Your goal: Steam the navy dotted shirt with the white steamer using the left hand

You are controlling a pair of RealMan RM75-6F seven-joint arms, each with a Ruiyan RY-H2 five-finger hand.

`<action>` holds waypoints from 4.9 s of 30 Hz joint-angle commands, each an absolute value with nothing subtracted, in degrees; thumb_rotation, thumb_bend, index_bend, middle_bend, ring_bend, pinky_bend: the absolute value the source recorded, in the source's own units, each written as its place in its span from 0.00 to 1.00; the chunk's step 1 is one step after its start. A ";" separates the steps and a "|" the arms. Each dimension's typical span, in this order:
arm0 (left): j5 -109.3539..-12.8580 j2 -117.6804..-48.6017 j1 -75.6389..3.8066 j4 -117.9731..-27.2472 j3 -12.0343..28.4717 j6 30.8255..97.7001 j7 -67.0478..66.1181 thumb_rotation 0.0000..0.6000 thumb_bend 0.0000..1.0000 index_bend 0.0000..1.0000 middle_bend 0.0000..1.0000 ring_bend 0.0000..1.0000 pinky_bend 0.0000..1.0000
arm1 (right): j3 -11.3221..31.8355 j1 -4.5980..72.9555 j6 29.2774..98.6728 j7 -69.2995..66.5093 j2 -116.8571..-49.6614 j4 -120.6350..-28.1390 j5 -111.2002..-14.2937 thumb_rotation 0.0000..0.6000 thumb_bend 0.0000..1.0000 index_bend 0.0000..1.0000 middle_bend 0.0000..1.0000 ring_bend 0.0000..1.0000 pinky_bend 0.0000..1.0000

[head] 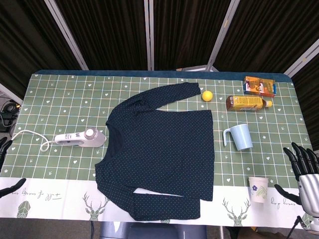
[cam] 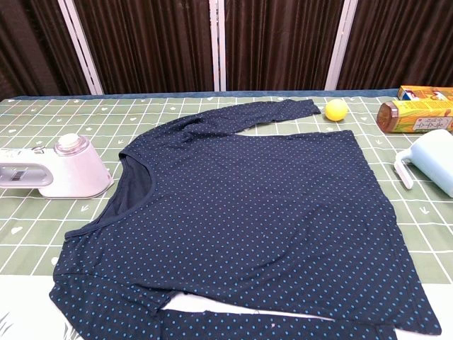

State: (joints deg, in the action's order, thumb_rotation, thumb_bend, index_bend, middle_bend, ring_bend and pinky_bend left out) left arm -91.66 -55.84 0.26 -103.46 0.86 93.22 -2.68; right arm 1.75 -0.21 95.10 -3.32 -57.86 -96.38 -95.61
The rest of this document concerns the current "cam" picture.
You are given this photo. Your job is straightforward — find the white handheld steam iron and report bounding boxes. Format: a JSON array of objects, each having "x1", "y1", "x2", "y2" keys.
[{"x1": 0, "y1": 133, "x2": 115, "y2": 200}]

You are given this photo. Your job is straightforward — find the dark blue dotted shirt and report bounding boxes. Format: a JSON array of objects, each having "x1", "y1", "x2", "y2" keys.
[{"x1": 49, "y1": 98, "x2": 444, "y2": 340}]

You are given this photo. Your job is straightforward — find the yellow ball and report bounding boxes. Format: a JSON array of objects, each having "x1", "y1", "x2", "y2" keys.
[{"x1": 324, "y1": 98, "x2": 349, "y2": 123}]

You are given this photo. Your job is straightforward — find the dark brown pleated curtain panel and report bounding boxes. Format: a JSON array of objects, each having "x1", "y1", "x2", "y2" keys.
[
  {"x1": 336, "y1": 0, "x2": 453, "y2": 91},
  {"x1": 72, "y1": 0, "x2": 215, "y2": 95},
  {"x1": 0, "y1": 0, "x2": 93, "y2": 101},
  {"x1": 224, "y1": 0, "x2": 346, "y2": 92}
]

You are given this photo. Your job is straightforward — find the green grid pattern tablecloth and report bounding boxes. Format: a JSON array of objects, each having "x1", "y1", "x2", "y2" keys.
[{"x1": 0, "y1": 90, "x2": 453, "y2": 340}]

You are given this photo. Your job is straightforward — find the brown tea bottle yellow label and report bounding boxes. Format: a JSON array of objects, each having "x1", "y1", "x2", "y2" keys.
[{"x1": 376, "y1": 99, "x2": 453, "y2": 135}]

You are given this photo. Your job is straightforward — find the light blue plastic mug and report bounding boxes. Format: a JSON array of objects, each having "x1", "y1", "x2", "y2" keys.
[{"x1": 394, "y1": 128, "x2": 453, "y2": 199}]

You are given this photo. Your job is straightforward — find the orange snack carton box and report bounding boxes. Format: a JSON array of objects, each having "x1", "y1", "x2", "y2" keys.
[{"x1": 396, "y1": 84, "x2": 453, "y2": 102}]

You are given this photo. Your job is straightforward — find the white screen frame post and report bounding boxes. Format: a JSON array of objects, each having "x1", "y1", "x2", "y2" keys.
[
  {"x1": 324, "y1": 0, "x2": 359, "y2": 91},
  {"x1": 210, "y1": 0, "x2": 228, "y2": 92},
  {"x1": 57, "y1": 0, "x2": 104, "y2": 96}
]

